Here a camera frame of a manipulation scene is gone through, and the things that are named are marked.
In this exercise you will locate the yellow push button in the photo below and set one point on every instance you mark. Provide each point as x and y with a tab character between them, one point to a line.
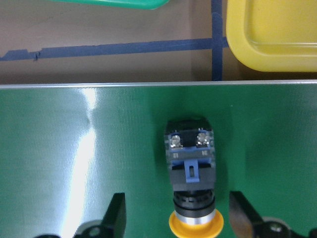
190	158

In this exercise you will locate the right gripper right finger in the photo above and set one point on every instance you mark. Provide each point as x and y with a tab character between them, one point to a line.
243	217

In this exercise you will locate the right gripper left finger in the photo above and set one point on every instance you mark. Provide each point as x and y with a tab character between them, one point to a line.
113	224

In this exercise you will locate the green plastic tray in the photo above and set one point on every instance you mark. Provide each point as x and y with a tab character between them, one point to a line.
130	4

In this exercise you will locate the yellow plastic tray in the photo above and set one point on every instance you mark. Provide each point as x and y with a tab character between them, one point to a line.
273	35

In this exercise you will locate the green conveyor belt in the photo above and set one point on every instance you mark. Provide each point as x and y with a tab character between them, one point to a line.
66	149

